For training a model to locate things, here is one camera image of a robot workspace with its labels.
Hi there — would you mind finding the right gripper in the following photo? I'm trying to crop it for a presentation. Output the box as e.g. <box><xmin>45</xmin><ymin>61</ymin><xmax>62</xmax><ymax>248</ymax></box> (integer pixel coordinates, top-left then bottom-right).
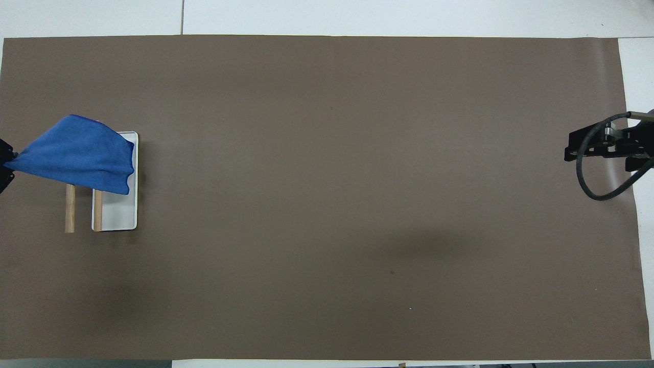
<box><xmin>564</xmin><ymin>122</ymin><xmax>654</xmax><ymax>173</ymax></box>

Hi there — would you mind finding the blue towel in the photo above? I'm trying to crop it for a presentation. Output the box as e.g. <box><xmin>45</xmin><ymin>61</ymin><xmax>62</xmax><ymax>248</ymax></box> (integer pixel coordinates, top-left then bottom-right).
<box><xmin>3</xmin><ymin>114</ymin><xmax>135</xmax><ymax>196</ymax></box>

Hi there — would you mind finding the wooden towel rack white base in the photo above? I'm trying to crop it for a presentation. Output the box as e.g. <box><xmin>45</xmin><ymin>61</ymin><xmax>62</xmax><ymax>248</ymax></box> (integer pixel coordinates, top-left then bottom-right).
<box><xmin>65</xmin><ymin>131</ymin><xmax>139</xmax><ymax>234</ymax></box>

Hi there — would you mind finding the black cable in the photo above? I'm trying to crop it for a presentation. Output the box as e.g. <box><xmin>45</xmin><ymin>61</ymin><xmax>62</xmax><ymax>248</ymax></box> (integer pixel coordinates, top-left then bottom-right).
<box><xmin>576</xmin><ymin>109</ymin><xmax>654</xmax><ymax>201</ymax></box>

